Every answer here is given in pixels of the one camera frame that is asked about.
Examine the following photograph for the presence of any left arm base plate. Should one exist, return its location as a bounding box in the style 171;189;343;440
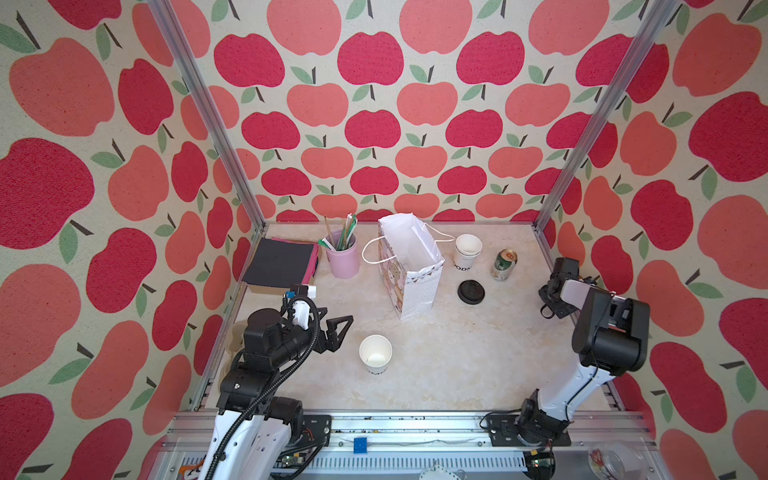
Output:
287;415;333;450

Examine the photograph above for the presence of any white paper gift bag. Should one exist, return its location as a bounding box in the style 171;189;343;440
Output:
361;213;455;320

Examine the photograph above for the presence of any brown wooden stirrer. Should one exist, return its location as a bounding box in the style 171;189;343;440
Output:
323;216;335;249

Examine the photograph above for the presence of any clear plastic container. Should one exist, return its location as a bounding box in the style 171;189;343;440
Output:
588;442;648;480

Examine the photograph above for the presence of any green drink can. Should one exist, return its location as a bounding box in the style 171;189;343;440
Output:
491;248;518;281

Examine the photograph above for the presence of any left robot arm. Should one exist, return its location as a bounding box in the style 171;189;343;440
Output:
199;297;354;479

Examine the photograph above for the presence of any aluminium frame post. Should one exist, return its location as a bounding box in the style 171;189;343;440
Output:
148;0;267;237
533;0;682;238

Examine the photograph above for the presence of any black napkin stack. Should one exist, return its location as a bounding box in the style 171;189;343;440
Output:
242;238;319;290

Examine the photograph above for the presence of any cardboard cup carrier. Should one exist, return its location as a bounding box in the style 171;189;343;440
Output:
216;321;247;387

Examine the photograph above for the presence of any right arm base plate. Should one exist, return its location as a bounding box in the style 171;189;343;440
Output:
480;412;572;448

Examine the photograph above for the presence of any green paper straw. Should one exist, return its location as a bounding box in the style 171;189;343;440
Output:
338;214;357;251

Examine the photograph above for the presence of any left aluminium frame post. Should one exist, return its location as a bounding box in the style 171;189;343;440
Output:
148;0;267;237

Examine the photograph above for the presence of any orange candy bag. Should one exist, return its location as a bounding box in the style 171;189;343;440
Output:
179;459;205;480

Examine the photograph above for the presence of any blue small block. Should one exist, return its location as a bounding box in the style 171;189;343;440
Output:
353;437;368;455

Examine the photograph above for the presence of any right aluminium frame post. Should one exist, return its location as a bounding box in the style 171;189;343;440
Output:
533;0;682;238

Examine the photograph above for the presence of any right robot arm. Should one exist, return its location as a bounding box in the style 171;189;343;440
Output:
516;257;651;446

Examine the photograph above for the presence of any pink straw holder cup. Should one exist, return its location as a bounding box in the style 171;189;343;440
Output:
325;234;361;280

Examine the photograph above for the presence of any white paper coffee cup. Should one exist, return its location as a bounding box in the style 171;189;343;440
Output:
358;334;393;375

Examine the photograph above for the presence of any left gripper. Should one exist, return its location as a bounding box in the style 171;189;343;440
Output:
269;304;353;369

